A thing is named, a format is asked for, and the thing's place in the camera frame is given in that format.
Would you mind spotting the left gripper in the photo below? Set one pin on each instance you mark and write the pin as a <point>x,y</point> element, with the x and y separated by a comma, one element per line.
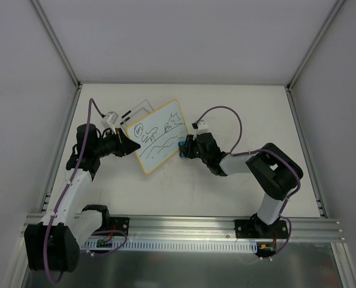
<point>119,145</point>

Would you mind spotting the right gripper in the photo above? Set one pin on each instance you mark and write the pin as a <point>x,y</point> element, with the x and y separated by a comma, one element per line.
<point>190,148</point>

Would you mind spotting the blue whiteboard eraser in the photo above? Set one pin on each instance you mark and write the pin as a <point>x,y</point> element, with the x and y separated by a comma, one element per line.
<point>182,149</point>

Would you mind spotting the yellow framed whiteboard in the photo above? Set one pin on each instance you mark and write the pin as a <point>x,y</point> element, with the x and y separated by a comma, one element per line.
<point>158,134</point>

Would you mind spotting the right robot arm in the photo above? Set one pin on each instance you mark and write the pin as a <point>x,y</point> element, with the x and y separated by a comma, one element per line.
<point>277,174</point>

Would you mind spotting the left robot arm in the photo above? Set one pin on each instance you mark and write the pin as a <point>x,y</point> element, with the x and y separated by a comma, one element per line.
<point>54,243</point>

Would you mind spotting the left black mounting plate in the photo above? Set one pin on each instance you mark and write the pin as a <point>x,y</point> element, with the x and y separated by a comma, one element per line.
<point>118,224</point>

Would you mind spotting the black mounting plate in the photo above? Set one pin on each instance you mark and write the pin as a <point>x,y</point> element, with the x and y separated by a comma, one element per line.
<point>256,229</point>
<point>118,224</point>

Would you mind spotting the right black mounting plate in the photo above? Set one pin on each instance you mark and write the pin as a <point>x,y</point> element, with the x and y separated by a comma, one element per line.
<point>256,229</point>

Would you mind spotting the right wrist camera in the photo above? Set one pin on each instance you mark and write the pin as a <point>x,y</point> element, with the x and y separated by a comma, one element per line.
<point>199,127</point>

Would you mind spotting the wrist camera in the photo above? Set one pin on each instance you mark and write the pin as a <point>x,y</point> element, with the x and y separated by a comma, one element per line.
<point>109,120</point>
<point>199,127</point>

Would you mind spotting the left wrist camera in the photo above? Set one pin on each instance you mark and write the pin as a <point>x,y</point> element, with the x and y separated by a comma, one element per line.
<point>109,120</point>

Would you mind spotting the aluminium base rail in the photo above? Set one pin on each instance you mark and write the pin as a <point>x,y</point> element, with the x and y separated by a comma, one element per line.
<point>179,228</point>

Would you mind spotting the white slotted cable duct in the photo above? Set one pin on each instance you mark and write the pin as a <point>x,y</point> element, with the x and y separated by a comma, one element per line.
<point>232,246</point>

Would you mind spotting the left aluminium frame post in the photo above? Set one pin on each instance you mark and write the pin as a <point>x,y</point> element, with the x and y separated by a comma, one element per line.
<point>48,27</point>

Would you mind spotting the aluminium frame post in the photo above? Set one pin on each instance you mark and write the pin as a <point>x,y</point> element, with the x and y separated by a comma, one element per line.
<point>311,50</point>
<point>48,27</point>

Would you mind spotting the right aluminium frame post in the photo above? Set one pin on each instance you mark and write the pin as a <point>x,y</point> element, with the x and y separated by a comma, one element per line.
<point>311,50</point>

